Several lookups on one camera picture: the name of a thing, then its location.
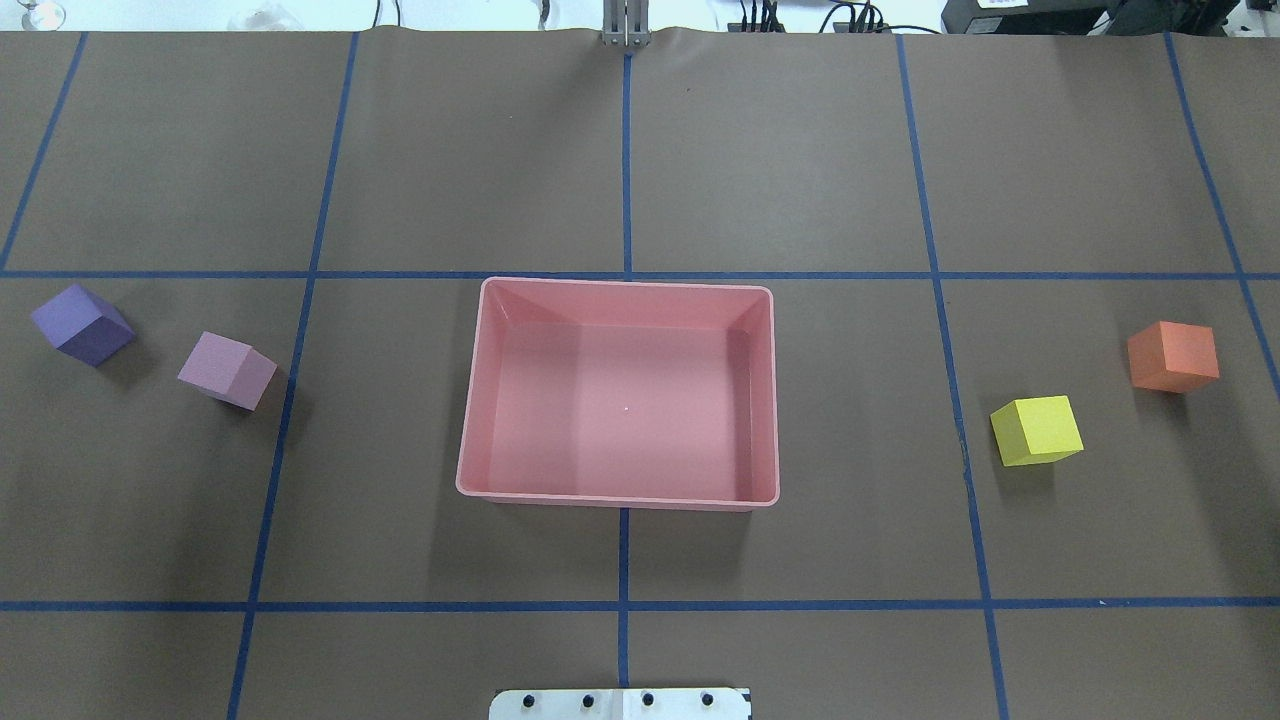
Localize yellow block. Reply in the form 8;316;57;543
989;395;1084;468

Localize light pink block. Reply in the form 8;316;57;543
177;331;278;411

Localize orange block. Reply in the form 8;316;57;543
1126;322;1220;395

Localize purple block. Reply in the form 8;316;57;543
29;283;136;366

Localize pink plastic bin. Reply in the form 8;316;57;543
454;277;781;512

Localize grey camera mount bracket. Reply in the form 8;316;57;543
600;0;652;49

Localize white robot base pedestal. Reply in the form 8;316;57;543
488;687;753;719

